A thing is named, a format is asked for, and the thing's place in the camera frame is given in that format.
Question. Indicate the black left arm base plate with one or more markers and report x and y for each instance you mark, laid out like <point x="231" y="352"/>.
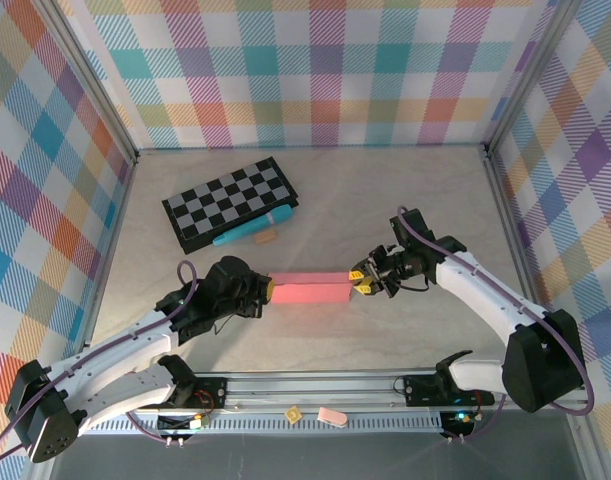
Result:
<point x="212" y="392"/>

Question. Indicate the aluminium mounting rail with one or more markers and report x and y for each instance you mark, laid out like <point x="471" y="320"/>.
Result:
<point x="310" y="387"/>

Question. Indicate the teal marker pen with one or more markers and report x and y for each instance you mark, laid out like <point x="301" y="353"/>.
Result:
<point x="250" y="227"/>

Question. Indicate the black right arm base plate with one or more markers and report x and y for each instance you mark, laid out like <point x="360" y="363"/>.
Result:
<point x="425" y="390"/>

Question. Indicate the small black controller board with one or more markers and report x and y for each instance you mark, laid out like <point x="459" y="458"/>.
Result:
<point x="457" y="422"/>
<point x="182" y="424"/>

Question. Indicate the aluminium frame post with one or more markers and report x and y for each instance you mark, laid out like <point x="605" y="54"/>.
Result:
<point x="530" y="75"/>
<point x="85" y="80"/>

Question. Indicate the small yellow tag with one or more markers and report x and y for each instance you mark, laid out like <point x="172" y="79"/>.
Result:
<point x="293" y="415"/>

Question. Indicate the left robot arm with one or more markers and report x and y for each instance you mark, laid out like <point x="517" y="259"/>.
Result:
<point x="110" y="365"/>

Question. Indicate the black and grey chessboard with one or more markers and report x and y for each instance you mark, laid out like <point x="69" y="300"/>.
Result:
<point x="225" y="200"/>

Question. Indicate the pink eraser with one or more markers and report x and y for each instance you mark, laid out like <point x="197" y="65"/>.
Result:
<point x="331" y="418"/>

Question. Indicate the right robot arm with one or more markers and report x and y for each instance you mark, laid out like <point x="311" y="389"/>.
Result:
<point x="490" y="310"/>

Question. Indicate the aluminium side rail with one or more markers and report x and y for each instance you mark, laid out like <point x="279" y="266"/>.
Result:
<point x="510" y="210"/>
<point x="112" y="235"/>

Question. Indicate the pink cloth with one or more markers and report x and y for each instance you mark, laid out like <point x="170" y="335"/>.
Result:
<point x="310" y="290"/>

